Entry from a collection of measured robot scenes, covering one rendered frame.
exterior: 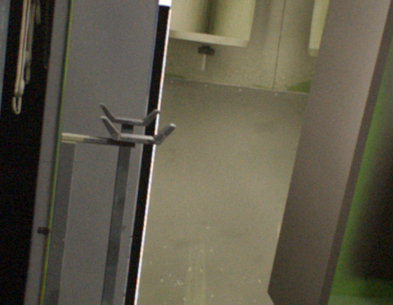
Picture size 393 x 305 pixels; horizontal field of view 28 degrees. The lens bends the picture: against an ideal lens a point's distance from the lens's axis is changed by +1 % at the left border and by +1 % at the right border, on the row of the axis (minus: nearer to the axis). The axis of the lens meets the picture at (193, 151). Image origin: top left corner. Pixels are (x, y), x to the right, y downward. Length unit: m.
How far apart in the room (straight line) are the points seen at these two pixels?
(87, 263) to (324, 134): 0.85
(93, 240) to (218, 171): 1.75
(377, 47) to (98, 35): 0.71
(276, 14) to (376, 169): 1.20
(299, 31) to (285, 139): 0.46
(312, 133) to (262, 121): 1.17
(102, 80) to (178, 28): 1.61
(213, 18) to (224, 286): 1.00
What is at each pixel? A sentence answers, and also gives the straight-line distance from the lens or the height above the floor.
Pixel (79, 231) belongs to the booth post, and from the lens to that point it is 1.43.
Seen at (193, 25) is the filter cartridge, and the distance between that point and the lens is 2.96.
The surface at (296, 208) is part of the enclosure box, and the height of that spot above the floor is 0.81.
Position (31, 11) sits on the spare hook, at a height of 1.24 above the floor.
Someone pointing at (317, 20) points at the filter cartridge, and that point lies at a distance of 3.14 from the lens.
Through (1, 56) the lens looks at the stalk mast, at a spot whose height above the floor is 1.16.
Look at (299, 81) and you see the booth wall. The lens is 3.39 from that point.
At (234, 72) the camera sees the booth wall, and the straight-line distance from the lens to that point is 3.33.
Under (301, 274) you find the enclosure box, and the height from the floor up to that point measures 0.66.
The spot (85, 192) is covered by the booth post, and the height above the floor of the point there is 0.93.
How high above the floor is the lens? 1.19
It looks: 7 degrees down
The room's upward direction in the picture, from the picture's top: 7 degrees clockwise
